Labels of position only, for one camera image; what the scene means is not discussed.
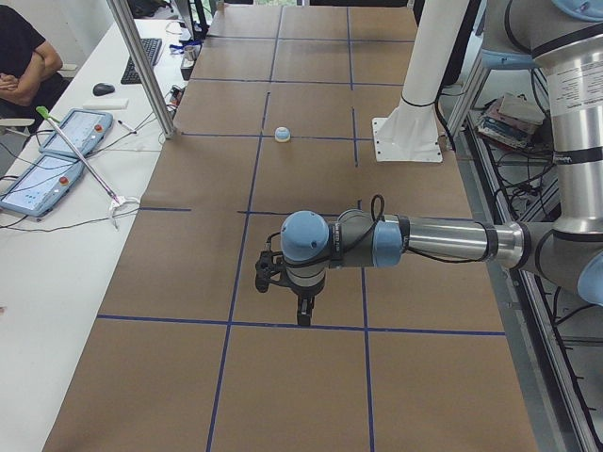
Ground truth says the blue white call bell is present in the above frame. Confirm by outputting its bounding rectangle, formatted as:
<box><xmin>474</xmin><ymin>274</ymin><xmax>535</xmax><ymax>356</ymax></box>
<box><xmin>274</xmin><ymin>126</ymin><xmax>291</xmax><ymax>143</ymax></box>

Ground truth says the black keyboard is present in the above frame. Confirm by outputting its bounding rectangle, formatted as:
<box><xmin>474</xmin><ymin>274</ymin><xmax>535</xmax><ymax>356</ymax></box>
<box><xmin>120</xmin><ymin>37</ymin><xmax>164</xmax><ymax>86</ymax></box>

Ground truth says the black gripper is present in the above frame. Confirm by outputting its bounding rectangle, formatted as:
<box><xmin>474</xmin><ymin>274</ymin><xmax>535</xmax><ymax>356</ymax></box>
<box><xmin>291</xmin><ymin>282</ymin><xmax>325</xmax><ymax>327</ymax></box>

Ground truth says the black marker pen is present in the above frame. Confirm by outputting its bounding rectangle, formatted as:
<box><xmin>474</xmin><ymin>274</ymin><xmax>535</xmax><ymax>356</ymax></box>
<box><xmin>117</xmin><ymin>120</ymin><xmax>138</xmax><ymax>135</ymax></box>

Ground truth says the stack of books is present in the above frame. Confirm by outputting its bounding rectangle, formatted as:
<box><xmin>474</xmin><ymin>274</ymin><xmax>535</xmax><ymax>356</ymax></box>
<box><xmin>477</xmin><ymin>93</ymin><xmax>546</xmax><ymax>149</ymax></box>

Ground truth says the lower teach pendant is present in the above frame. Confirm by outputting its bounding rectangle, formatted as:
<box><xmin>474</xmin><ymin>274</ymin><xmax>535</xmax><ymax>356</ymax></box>
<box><xmin>1</xmin><ymin>153</ymin><xmax>84</xmax><ymax>218</ymax></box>

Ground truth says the white flat block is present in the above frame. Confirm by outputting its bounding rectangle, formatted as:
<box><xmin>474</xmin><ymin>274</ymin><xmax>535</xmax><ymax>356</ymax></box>
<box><xmin>82</xmin><ymin>98</ymin><xmax>129</xmax><ymax>110</ymax></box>

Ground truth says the metal cup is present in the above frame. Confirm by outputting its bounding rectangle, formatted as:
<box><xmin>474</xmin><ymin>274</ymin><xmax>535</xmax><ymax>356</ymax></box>
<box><xmin>183</xmin><ymin>45</ymin><xmax>197</xmax><ymax>64</ymax></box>

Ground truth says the black computer mouse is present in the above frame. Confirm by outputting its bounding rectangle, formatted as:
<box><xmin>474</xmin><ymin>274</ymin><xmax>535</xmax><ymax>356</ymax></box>
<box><xmin>92</xmin><ymin>83</ymin><xmax>115</xmax><ymax>97</ymax></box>

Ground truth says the long metal grabber stick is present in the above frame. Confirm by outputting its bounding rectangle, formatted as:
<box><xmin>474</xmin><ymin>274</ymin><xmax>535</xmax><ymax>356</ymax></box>
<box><xmin>36</xmin><ymin>106</ymin><xmax>140</xmax><ymax>230</ymax></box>

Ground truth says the seated person in black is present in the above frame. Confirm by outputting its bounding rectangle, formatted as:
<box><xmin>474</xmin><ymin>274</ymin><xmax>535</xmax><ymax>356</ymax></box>
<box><xmin>1</xmin><ymin>5</ymin><xmax>68</xmax><ymax>129</ymax></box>

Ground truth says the aluminium frame post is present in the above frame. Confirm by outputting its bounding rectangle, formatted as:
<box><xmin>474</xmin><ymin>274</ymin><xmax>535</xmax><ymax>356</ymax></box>
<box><xmin>107</xmin><ymin>0</ymin><xmax>175</xmax><ymax>139</ymax></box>

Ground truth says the teach pendant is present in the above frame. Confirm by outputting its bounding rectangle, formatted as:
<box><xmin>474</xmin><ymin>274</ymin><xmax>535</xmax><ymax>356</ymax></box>
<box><xmin>1</xmin><ymin>153</ymin><xmax>84</xmax><ymax>218</ymax></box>
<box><xmin>39</xmin><ymin>108</ymin><xmax>113</xmax><ymax>157</ymax></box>

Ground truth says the upper teach pendant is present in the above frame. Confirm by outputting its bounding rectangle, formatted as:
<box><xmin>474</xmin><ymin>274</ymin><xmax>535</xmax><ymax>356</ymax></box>
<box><xmin>39</xmin><ymin>108</ymin><xmax>113</xmax><ymax>157</ymax></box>

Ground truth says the white camera pedestal column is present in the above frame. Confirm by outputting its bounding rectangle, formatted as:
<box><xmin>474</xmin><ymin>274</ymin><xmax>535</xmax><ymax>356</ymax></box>
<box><xmin>372</xmin><ymin>0</ymin><xmax>480</xmax><ymax>163</ymax></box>

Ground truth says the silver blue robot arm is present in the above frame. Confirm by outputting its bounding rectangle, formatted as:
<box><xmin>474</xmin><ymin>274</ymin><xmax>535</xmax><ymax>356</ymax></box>
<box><xmin>255</xmin><ymin>1</ymin><xmax>602</xmax><ymax>326</ymax></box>

